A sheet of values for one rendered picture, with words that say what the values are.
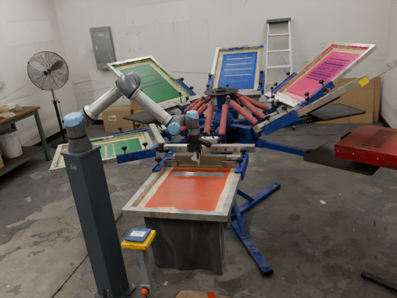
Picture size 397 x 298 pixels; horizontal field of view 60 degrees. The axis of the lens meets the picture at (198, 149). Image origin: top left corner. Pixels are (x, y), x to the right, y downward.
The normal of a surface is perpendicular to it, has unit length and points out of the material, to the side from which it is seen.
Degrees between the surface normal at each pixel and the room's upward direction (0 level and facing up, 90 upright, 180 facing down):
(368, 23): 90
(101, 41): 90
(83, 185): 90
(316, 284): 0
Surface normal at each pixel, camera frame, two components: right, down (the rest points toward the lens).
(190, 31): -0.26, 0.37
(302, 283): -0.10, -0.93
